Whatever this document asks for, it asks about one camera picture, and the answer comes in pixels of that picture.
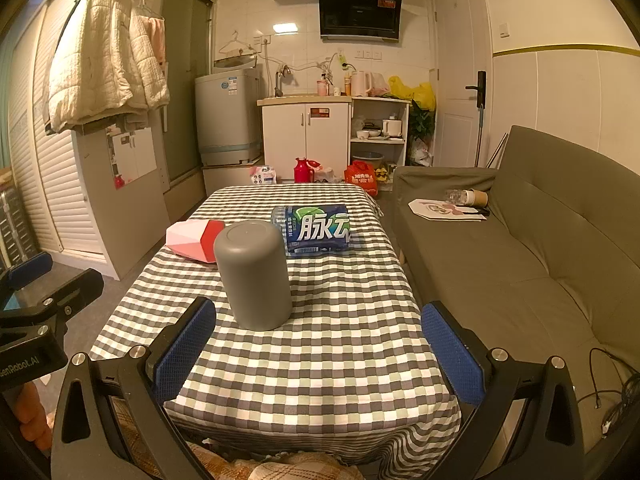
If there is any white printed paper sheet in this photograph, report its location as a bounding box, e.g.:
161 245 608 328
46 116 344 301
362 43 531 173
407 197 490 222

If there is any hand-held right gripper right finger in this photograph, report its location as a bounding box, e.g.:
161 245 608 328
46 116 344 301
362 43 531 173
420 301 586 480

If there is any grey cup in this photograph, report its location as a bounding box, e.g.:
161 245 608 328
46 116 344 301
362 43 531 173
213 219 293 332

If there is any white electric kettle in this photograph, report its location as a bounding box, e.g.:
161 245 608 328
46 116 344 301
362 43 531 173
350 70 373 98

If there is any olive green sofa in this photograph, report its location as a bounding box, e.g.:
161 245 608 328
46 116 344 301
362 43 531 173
392 125 640 453

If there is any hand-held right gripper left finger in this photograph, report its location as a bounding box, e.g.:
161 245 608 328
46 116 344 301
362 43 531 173
51 296 217 480

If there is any blue drink bottle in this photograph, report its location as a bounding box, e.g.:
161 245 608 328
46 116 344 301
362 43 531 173
271 203 354 259

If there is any white tissue pack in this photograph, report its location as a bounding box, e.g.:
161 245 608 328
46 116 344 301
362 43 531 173
248 165 279 186

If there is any white sink cabinet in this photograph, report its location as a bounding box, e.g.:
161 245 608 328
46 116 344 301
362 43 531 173
257 96 353 184

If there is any pink and red box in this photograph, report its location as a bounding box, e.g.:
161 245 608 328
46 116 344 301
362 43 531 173
165 219 226 264

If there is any orange shopping bag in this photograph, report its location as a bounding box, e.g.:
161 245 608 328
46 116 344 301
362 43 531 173
343 161 380 197

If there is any white door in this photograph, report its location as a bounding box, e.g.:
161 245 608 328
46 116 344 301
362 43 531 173
432 0 496 170

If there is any white open shelf unit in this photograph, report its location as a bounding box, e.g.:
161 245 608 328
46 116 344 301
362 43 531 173
349 96 412 177

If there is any checkered tablecloth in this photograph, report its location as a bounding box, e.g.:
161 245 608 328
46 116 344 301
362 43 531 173
89 184 462 465

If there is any black cable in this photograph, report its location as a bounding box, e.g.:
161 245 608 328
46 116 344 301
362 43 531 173
577 347 640 436

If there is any white washing machine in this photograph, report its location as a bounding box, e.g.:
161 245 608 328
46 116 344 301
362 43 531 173
194 67 264 167

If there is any red thermos jug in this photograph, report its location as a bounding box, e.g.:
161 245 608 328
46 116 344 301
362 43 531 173
293 157 316 184

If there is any black door handle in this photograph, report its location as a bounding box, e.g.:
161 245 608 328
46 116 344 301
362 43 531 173
465 70 487 109

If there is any green potted plant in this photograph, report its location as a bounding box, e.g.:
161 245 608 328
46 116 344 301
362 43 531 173
407 100 437 147

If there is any wire clothes hanger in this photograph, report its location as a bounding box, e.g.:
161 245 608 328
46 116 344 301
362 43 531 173
218 30 259 58

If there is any yellow plastic bag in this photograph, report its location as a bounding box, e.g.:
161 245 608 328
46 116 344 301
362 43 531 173
388 75 437 112

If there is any white quilted jacket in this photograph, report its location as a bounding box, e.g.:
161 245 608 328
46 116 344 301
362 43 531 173
46 0 171 133

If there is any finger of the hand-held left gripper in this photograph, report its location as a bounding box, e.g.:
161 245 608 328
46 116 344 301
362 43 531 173
7 252 53 291
30 268 105 333

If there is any pink garment on hanger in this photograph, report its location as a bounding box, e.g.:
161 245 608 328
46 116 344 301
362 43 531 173
134 14 168 67

